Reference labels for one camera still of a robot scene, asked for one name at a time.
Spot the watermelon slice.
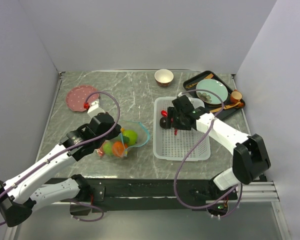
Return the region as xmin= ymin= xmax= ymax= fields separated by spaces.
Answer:
xmin=95 ymin=147 xmax=105 ymax=158

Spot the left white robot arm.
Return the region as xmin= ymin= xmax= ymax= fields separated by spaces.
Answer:
xmin=0 ymin=113 xmax=121 ymax=227

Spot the wooden spoon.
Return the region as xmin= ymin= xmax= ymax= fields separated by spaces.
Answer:
xmin=209 ymin=101 xmax=245 ymax=113

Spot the red chili pepper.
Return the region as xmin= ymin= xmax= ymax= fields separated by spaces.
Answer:
xmin=160 ymin=109 xmax=179 ymax=136

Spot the clear zip bag blue zipper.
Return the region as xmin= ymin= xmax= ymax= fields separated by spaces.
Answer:
xmin=95 ymin=120 xmax=150 ymax=159

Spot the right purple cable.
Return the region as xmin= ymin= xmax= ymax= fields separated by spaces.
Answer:
xmin=173 ymin=89 xmax=243 ymax=219

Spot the green chili pepper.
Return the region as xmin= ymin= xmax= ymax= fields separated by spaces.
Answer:
xmin=122 ymin=136 xmax=130 ymax=144

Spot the orange fruit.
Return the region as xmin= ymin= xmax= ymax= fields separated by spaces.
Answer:
xmin=112 ymin=141 xmax=128 ymax=158

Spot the orange cup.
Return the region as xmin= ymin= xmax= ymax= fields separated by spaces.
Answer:
xmin=230 ymin=89 xmax=243 ymax=104

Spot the aluminium rail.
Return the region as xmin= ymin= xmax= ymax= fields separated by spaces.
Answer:
xmin=204 ymin=181 xmax=280 ymax=203

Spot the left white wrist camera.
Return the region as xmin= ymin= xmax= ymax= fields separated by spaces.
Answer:
xmin=83 ymin=99 xmax=105 ymax=118

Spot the green apple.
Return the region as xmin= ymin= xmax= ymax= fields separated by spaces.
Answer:
xmin=122 ymin=129 xmax=138 ymax=146

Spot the pink dotted plate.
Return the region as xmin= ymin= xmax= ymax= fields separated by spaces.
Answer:
xmin=65 ymin=85 xmax=97 ymax=113

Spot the dark brown fruit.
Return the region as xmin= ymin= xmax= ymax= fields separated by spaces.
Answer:
xmin=159 ymin=117 xmax=167 ymax=129

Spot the light green plate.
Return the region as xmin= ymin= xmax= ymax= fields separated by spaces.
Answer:
xmin=196 ymin=79 xmax=228 ymax=105

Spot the white and red bowl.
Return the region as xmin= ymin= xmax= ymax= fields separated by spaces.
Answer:
xmin=154 ymin=69 xmax=174 ymax=87

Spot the white plastic basket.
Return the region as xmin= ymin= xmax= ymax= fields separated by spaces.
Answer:
xmin=153 ymin=96 xmax=211 ymax=161

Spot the black tray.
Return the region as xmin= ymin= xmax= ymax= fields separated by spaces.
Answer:
xmin=183 ymin=70 xmax=246 ymax=120

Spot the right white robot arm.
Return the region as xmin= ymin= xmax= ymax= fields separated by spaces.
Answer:
xmin=167 ymin=95 xmax=271 ymax=199

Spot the light green wrinkled fruit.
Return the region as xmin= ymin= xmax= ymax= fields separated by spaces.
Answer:
xmin=102 ymin=141 xmax=113 ymax=156

